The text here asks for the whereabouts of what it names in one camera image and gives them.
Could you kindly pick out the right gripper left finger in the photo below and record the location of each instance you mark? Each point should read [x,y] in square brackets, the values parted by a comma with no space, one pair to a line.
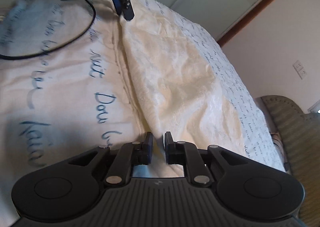
[128,156]

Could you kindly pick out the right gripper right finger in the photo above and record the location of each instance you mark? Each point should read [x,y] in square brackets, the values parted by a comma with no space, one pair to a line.
[187,155]

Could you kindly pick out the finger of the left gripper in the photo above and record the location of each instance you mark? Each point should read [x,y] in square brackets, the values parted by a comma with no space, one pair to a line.
[127,11]
[118,6]

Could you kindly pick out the cream fleece pants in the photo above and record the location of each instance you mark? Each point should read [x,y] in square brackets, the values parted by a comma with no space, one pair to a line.
[173,87]

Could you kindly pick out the white script-print bedspread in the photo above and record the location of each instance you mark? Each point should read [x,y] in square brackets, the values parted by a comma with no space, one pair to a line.
[75,97]

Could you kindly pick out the patterned pillow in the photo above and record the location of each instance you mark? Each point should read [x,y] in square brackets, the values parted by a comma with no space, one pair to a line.
[276,139]

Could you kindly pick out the green padded headboard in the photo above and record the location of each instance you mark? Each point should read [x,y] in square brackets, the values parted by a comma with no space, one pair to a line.
[300,136]

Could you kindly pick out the red-brown wooden door frame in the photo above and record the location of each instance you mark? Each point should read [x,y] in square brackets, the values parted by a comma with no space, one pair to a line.
[244,22]

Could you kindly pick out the white double wall socket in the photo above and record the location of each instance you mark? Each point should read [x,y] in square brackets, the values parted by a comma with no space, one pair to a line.
[300,69]

